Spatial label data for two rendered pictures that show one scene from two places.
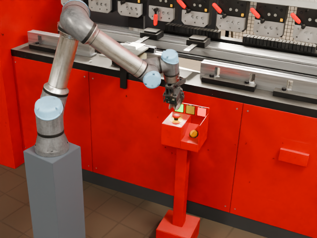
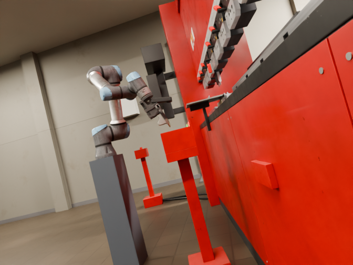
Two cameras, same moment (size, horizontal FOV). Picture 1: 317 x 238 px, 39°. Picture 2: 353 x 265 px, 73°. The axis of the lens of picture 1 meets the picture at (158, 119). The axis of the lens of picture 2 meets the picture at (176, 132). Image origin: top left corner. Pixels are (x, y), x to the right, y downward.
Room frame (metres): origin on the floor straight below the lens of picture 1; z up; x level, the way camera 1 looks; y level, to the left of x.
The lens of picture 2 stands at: (1.54, -1.33, 0.74)
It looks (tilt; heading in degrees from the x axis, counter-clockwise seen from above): 3 degrees up; 67
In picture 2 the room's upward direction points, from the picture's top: 15 degrees counter-clockwise
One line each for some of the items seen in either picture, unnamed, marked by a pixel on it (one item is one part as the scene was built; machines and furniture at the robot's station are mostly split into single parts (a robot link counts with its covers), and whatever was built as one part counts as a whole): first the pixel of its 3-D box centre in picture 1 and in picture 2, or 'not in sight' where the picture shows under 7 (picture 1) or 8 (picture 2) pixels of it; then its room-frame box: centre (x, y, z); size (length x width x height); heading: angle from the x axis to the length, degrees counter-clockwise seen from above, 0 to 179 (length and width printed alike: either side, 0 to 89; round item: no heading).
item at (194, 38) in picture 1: (194, 44); not in sight; (2.63, -0.20, 1.01); 0.26 x 0.12 x 0.05; 156
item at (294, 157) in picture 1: (293, 157); (263, 173); (2.05, -0.72, 0.58); 0.15 x 0.02 x 0.07; 66
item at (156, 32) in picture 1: (146, 36); not in sight; (2.76, 0.09, 1.01); 0.26 x 0.12 x 0.05; 156
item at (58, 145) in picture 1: (51, 139); (104, 150); (1.74, 0.47, 0.82); 0.15 x 0.15 x 0.10
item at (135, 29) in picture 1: (136, 23); (218, 79); (2.61, 0.15, 1.13); 0.10 x 0.02 x 0.10; 66
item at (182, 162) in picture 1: (181, 183); (195, 207); (2.05, -0.14, 0.39); 0.06 x 0.06 x 0.54; 69
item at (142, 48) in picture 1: (124, 51); (203, 101); (2.48, 0.21, 1.00); 0.26 x 0.18 x 0.01; 156
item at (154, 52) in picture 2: not in sight; (160, 84); (2.70, 1.48, 1.52); 0.51 x 0.25 x 0.85; 69
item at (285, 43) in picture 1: (278, 43); not in sight; (2.66, -0.72, 1.02); 0.44 x 0.06 x 0.04; 66
